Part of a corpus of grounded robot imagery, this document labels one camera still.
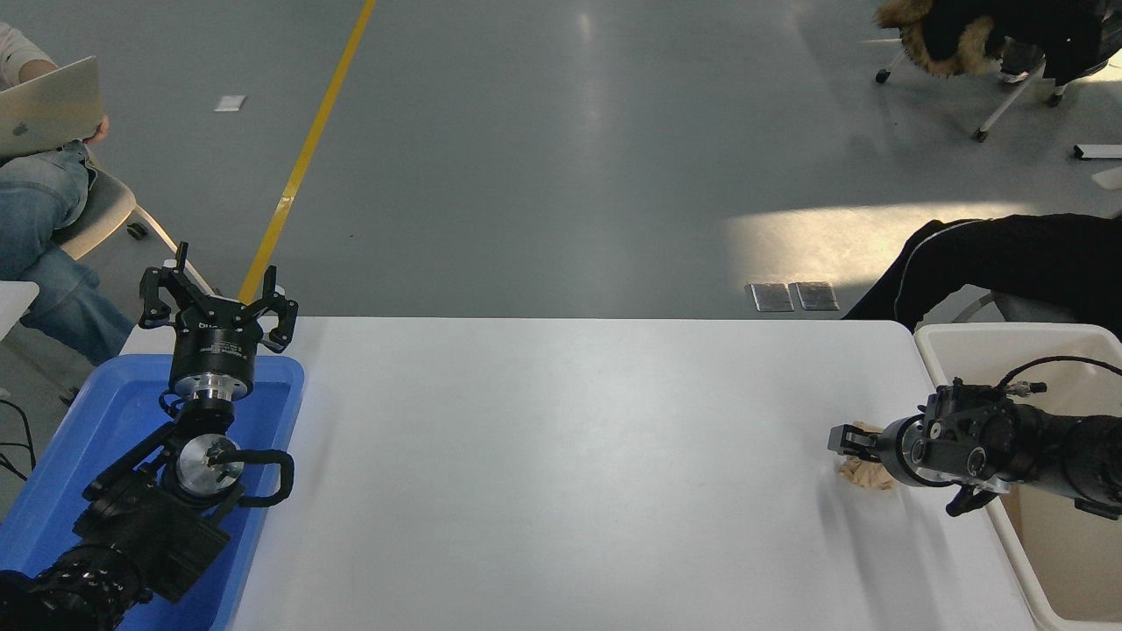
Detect black cables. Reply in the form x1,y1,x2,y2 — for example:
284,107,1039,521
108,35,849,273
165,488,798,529
0,399,38,481

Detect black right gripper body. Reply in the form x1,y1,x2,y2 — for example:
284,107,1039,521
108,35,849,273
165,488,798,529
877,415,921,485

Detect black coat with fur trim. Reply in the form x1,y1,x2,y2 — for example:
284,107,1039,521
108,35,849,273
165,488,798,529
875,0,1122,86

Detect blue plastic tray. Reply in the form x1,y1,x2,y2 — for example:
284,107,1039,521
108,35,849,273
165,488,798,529
0,353,306,631

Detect silver laptop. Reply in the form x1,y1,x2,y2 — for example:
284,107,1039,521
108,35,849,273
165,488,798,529
0,55,104,160

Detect tan paper ball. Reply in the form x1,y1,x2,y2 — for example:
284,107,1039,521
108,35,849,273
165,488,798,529
837,422,897,492

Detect seated person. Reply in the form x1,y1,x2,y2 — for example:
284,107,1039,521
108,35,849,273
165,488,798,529
0,22,134,367

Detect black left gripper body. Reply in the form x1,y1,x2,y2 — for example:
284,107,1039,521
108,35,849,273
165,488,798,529
169,298,265,382

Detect large pale plastic bin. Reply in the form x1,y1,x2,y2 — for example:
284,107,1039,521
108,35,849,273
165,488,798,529
913,323,1122,631

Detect white-legged wheeled chair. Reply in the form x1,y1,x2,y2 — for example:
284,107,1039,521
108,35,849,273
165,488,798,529
875,44,1072,143

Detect small white table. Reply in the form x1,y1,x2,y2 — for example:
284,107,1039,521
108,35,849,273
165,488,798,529
0,281,40,341

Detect person in dark clothing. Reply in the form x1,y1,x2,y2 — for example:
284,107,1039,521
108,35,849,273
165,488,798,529
843,213,1122,343

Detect metal floor plate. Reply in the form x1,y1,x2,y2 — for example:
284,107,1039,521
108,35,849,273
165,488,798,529
747,282,795,314
789,281,840,312

